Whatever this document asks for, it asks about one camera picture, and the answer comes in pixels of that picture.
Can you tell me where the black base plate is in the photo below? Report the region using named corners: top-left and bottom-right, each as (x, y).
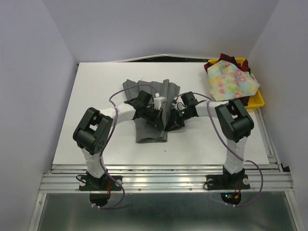
top-left (203, 175), bottom-right (251, 191)
top-left (76, 175), bottom-right (122, 192)

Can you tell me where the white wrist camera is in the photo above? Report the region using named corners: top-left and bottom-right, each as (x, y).
top-left (172, 97), bottom-right (184, 111)
top-left (154, 96), bottom-right (167, 110)

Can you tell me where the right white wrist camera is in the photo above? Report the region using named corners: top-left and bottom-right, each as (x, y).
top-left (172, 97), bottom-right (184, 111)

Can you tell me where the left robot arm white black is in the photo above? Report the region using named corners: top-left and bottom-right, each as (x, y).
top-left (73, 90), bottom-right (167, 192)

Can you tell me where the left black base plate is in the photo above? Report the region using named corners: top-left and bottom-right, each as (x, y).
top-left (76, 175), bottom-right (122, 192)

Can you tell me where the grey pleated skirt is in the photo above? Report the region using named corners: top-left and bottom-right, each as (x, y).
top-left (122, 79), bottom-right (180, 144)

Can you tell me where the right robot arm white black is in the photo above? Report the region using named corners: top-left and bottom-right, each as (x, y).
top-left (165, 91), bottom-right (254, 191)

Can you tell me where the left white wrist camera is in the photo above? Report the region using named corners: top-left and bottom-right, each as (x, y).
top-left (154, 96), bottom-right (167, 110)

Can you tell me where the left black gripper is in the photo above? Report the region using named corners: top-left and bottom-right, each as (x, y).
top-left (141, 106), bottom-right (164, 131)

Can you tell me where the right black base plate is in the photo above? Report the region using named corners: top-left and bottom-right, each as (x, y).
top-left (203, 175), bottom-right (251, 191)

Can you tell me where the aluminium rail frame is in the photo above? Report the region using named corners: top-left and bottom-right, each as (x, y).
top-left (29, 109), bottom-right (305, 231)

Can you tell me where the pastel floral skirt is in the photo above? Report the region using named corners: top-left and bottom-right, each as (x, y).
top-left (206, 60), bottom-right (260, 101)

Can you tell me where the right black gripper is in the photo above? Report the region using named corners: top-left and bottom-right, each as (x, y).
top-left (165, 107), bottom-right (193, 131)

